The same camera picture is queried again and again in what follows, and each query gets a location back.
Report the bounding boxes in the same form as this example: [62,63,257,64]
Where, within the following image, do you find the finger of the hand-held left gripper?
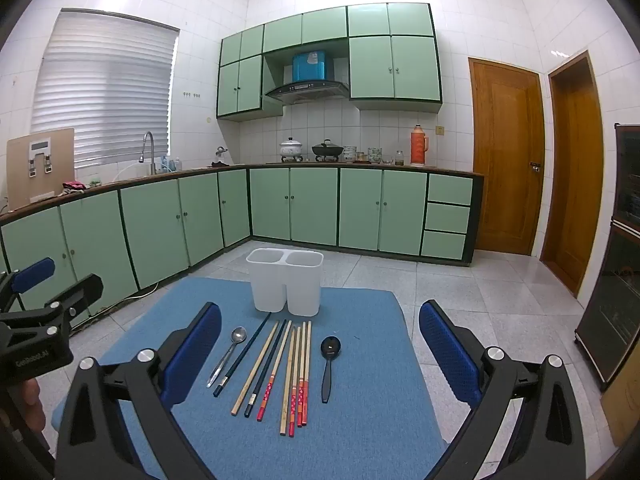
[42,274,104,333]
[0,257,56,313]

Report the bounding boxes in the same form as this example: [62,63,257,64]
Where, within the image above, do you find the cardboard box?
[600,355,640,448]

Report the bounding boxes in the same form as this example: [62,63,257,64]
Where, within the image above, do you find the blue table mat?
[51,276,448,480]

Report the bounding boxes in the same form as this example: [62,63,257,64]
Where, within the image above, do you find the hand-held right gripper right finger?
[417,300,588,480]

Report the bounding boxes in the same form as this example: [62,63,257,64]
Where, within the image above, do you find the red patterned wooden chopstick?
[296,321,306,428]
[301,320,312,426]
[289,326,301,437]
[256,320,293,422]

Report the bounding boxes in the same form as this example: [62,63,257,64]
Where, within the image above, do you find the patterned bamboo chopstick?
[279,327,297,436]

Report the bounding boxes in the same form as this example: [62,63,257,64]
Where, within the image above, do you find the range hood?
[265,81,350,106]

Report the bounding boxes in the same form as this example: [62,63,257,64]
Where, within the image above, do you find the green lower kitchen cabinets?
[0,162,486,318]

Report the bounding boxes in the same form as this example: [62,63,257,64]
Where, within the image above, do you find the white lidded pot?
[279,136,305,162]

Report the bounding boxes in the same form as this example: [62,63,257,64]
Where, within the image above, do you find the closed wooden door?
[468,57,545,257]

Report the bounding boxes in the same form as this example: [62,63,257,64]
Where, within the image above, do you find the orange thermos flask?
[411,124,430,167]

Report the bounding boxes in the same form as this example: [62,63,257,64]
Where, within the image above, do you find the blue box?
[292,51,329,82]

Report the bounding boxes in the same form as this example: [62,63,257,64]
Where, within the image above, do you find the white window blind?
[31,8,180,168]

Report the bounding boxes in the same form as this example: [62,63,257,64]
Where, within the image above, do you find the black wok with lid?
[311,139,345,162]

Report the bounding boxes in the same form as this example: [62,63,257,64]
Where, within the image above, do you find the wooden door with frame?
[540,51,606,298]

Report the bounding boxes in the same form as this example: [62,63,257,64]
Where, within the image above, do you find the metal spoon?
[206,326,248,389]

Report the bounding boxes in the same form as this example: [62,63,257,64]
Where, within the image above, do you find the person's left hand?
[15,377,45,428]

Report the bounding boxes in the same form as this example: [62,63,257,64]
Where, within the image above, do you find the dark glass-front cabinet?
[574,122,640,391]

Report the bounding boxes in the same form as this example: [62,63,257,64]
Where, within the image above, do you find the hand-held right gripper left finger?
[52,302,223,480]

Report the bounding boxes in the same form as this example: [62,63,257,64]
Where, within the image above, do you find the wooden board with clips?
[6,128,76,211]

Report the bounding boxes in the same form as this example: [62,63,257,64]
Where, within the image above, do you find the steel kitchen faucet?
[140,131,157,176]

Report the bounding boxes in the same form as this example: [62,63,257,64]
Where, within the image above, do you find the black chopstick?
[244,319,288,417]
[213,311,272,398]

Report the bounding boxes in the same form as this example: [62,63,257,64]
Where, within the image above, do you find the plain wooden chopstick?
[230,322,279,416]

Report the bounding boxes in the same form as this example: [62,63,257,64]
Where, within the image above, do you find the white double utensil holder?
[245,247,324,317]

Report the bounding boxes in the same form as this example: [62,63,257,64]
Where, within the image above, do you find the black plastic spoon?
[320,336,343,404]

